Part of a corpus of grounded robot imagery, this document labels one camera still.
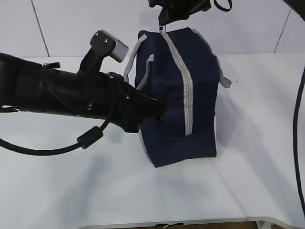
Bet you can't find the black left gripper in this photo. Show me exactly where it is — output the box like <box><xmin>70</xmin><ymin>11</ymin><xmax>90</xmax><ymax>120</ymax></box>
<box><xmin>102</xmin><ymin>72</ymin><xmax>166</xmax><ymax>133</ymax></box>

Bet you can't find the navy blue lunch bag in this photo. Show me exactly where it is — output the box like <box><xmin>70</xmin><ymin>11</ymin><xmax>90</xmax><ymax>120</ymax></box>
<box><xmin>123</xmin><ymin>27</ymin><xmax>232</xmax><ymax>167</ymax></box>

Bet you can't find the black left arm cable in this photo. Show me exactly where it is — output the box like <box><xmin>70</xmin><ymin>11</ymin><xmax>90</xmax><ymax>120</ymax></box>
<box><xmin>0</xmin><ymin>112</ymin><xmax>112</xmax><ymax>157</ymax></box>

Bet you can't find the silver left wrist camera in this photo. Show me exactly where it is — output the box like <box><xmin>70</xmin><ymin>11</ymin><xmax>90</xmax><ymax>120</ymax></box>
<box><xmin>90</xmin><ymin>30</ymin><xmax>129</xmax><ymax>62</ymax></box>

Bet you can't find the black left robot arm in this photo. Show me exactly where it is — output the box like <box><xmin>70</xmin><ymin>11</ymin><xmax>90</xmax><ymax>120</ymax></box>
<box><xmin>0</xmin><ymin>53</ymin><xmax>165</xmax><ymax>133</ymax></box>

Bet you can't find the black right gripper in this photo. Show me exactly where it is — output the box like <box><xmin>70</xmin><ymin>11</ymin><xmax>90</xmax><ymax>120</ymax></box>
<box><xmin>148</xmin><ymin>0</ymin><xmax>211</xmax><ymax>25</ymax></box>

